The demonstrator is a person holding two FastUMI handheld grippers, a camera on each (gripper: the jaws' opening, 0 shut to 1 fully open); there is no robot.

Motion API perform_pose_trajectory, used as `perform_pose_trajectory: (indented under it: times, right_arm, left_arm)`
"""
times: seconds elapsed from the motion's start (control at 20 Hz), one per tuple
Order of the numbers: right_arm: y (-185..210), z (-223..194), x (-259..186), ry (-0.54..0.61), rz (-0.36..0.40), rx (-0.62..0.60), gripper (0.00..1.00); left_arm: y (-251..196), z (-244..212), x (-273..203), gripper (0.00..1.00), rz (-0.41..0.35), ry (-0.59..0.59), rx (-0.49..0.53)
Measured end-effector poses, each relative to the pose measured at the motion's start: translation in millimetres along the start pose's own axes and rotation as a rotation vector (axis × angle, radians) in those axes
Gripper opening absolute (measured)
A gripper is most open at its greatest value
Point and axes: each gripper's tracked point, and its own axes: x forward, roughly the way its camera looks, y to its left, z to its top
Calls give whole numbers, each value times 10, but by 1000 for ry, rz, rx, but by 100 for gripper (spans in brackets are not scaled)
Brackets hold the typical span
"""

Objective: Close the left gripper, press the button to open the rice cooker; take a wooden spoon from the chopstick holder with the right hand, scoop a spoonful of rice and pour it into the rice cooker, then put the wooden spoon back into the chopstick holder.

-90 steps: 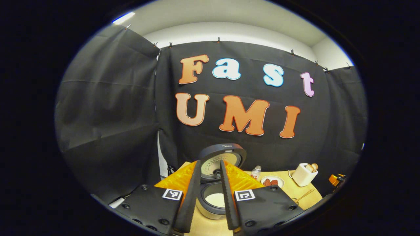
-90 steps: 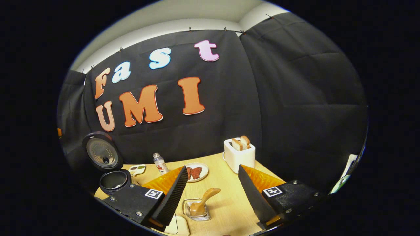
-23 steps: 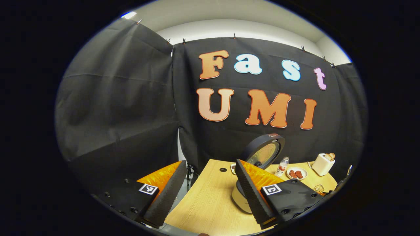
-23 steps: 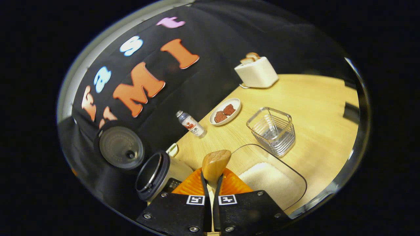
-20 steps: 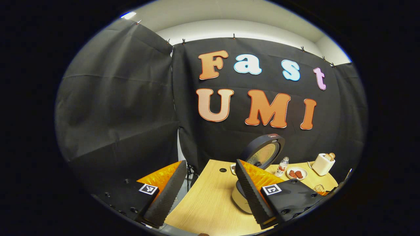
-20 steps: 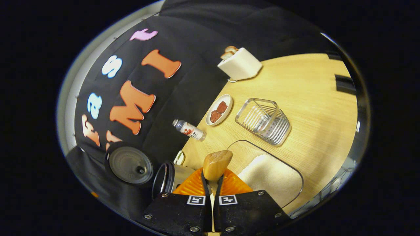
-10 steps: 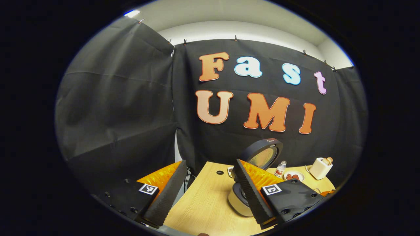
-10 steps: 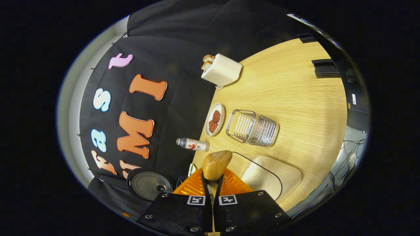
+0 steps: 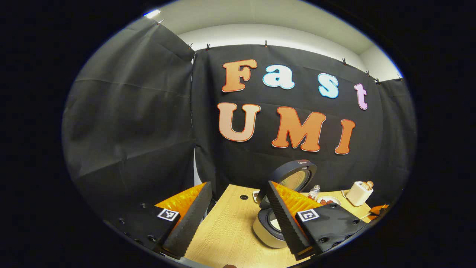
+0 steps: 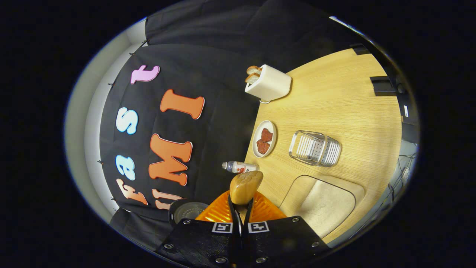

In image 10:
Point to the wooden spoon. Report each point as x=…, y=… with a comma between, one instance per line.
x=245, y=186

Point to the black table clamp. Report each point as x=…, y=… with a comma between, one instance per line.
x=360, y=49
x=383, y=85

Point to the metal chopstick holder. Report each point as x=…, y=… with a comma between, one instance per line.
x=316, y=149

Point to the white toaster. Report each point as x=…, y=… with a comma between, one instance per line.
x=271, y=85

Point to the beige rectangular tray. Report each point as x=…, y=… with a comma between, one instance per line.
x=293, y=190

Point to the red meat piece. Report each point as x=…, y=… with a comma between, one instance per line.
x=266, y=134
x=262, y=147

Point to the white round plate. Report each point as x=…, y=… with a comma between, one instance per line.
x=272, y=145

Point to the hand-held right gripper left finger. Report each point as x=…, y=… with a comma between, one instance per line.
x=200, y=242

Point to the small clear bottle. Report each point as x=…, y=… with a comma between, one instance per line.
x=238, y=167

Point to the dark grey rice cooker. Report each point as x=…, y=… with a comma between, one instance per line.
x=176, y=209

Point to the bread slice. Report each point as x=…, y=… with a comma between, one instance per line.
x=252, y=78
x=253, y=69

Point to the black backdrop cloth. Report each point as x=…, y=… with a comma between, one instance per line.
x=223, y=37

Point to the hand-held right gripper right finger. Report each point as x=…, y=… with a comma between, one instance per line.
x=279, y=240

